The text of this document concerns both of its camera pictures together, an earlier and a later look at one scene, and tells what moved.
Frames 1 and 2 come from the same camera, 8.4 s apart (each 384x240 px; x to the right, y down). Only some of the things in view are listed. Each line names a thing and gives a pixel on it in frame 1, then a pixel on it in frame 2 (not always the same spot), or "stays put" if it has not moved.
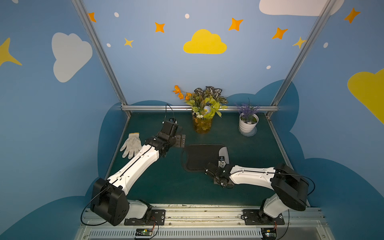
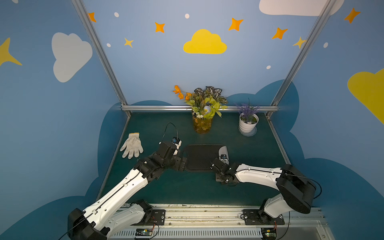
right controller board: [269, 233] stays put
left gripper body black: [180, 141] → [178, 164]
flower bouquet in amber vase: [204, 103] stays put
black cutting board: [196, 158] stays put
